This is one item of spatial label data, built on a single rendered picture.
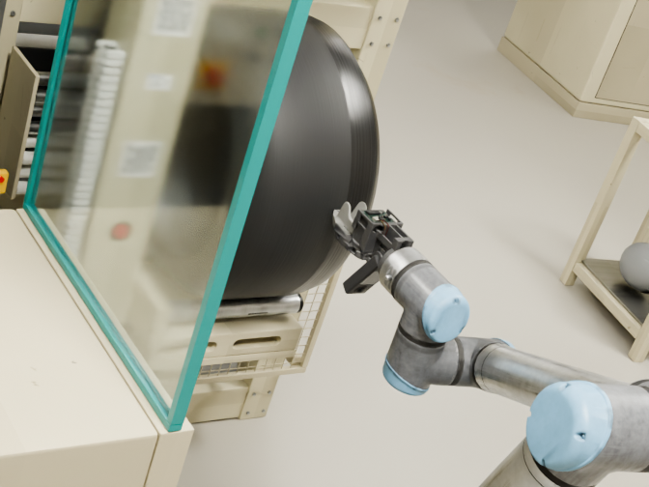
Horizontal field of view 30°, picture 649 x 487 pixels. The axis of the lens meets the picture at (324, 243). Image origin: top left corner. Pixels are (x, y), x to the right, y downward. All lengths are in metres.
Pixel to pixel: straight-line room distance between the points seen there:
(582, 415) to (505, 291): 3.51
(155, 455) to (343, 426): 2.37
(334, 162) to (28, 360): 0.88
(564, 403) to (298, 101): 0.89
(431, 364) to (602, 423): 0.58
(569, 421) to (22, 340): 0.72
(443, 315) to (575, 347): 2.88
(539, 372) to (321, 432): 1.93
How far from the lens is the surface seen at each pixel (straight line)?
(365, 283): 2.23
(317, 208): 2.29
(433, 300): 2.05
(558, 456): 1.62
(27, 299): 1.73
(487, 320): 4.82
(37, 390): 1.57
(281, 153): 2.22
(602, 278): 5.23
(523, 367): 2.02
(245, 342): 2.60
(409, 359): 2.11
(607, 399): 1.62
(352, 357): 4.25
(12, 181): 2.73
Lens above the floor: 2.21
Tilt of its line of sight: 27 degrees down
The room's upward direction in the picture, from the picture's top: 19 degrees clockwise
